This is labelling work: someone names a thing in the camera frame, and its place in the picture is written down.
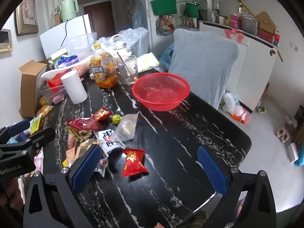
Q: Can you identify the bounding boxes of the blue white tissue packet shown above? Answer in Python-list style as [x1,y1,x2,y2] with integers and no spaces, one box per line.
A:
[57,55,79,70]

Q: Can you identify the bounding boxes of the blue plastic bag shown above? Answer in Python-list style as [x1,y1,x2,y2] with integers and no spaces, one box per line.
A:
[159,44,175,72]

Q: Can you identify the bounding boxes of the green yellow packet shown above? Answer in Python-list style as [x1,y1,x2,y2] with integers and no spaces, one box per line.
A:
[30,117,42,133]

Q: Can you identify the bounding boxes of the wide green tote bag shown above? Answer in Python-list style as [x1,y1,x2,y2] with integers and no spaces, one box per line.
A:
[151,0,177,16]

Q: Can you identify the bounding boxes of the white tray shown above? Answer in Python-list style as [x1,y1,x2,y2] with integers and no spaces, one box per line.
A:
[41,59,93,79]

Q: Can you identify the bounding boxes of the grey box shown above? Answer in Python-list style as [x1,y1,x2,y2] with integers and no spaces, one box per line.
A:
[241,15,259,35]

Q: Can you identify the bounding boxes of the metal spoon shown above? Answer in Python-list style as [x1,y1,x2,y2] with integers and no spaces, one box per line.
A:
[116,52,132,76]

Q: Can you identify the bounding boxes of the pink ribbon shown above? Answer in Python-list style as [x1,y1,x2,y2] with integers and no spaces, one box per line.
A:
[224,28,245,42]

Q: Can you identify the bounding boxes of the narrow green tote bag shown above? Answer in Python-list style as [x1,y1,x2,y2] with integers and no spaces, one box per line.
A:
[184,2,200,19]

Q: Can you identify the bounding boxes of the toilet paper roll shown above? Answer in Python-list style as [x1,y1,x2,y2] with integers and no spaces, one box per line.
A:
[60,70,88,104]

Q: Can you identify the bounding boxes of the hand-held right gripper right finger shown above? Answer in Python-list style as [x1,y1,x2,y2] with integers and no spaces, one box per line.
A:
[197,146,277,228]

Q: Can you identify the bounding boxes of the red plastic bag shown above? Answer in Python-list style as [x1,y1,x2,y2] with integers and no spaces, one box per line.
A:
[47,72,66,93]

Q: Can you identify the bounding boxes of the white refrigerator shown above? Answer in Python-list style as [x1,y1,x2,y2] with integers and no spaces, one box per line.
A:
[39,14,93,60]

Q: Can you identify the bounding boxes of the small brown cardboard box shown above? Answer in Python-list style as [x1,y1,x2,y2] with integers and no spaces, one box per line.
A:
[255,11,277,35]

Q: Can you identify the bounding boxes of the green electric kettle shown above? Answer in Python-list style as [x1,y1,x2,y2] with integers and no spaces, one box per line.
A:
[59,0,79,22]

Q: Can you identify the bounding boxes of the clear plastic bag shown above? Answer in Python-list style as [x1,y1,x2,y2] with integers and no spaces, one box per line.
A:
[109,113,139,142]

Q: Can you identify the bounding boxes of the orange white plastic bag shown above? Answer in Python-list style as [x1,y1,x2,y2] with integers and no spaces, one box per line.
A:
[222,92,252,124]

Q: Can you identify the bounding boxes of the red gold snack packet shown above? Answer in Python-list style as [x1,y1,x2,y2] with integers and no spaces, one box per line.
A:
[122,148,149,177]

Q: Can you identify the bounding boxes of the large cardboard box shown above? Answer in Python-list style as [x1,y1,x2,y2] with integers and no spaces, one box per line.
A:
[18,60,48,118]

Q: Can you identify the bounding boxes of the wall intercom panel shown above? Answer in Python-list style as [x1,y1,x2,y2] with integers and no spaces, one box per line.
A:
[0,28,12,52]

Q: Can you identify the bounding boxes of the orange drink bottle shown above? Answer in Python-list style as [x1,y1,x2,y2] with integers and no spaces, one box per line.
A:
[89,43,118,88]

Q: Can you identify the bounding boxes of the brown door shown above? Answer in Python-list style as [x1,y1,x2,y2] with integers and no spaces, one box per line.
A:
[84,1,112,37]

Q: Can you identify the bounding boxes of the black white snack packet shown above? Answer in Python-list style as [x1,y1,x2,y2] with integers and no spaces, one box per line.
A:
[94,129,126,154]

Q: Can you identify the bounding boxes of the white jar with handle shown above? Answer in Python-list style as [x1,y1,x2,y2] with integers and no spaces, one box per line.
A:
[110,34,131,57]

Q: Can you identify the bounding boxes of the light blue covered chair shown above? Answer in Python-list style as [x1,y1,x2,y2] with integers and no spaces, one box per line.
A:
[168,28,240,110]

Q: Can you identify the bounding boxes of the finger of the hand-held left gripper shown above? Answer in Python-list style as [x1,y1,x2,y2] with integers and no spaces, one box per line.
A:
[0,127,56,154]
[0,120,31,143]

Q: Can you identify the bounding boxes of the framed picture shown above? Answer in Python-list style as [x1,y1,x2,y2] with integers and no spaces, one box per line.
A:
[15,0,39,36]

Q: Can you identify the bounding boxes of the pink box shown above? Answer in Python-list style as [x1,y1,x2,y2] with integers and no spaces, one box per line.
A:
[229,14,241,29]

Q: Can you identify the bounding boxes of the red plastic basket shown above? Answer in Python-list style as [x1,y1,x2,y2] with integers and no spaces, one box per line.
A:
[132,72,190,112]

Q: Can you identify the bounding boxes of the brown snack packet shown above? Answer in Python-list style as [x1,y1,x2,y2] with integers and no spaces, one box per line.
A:
[63,140,100,168]

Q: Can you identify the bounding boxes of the patterned tote bag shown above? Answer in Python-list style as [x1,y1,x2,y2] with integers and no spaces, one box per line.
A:
[155,15,175,36]

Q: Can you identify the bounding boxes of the clear plastic container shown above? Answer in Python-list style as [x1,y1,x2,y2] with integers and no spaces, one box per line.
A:
[37,84,67,101]

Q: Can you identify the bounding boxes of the red orange snack packet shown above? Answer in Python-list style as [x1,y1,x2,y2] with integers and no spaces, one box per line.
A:
[93,108,113,121]

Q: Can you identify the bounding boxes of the red box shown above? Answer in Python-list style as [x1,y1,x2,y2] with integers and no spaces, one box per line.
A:
[258,28,276,44]

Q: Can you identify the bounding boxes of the green white carton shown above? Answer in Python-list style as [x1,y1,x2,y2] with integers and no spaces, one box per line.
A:
[50,48,68,68]

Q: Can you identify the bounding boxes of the tall glass bottle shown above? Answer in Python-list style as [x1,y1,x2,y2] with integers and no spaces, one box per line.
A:
[212,0,220,23]

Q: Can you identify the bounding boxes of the clear plastic tub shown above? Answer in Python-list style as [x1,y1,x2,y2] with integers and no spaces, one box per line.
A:
[71,32,98,55]

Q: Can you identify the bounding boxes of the glass cup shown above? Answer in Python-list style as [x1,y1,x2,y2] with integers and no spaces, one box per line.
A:
[116,55,139,85]

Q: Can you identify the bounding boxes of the golden snack packet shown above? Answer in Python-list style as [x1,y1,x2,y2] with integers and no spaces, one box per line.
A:
[36,105,51,120]

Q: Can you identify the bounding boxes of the white cabinet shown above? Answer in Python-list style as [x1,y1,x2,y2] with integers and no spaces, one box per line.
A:
[199,20,278,111]

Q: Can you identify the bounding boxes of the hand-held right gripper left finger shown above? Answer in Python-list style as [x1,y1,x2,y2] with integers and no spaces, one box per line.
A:
[23,144,102,228]

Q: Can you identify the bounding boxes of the dark red snack packet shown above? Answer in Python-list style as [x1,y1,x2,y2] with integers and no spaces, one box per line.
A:
[67,117,105,132]

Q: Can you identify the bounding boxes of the yellow white paper bag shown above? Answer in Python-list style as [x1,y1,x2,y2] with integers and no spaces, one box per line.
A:
[137,53,160,73]

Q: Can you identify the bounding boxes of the orange foil noodle packet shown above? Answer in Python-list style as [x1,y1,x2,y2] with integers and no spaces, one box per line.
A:
[66,126,93,150]

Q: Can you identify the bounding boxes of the person's left hand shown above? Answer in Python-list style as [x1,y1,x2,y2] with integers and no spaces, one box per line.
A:
[0,178,24,208]

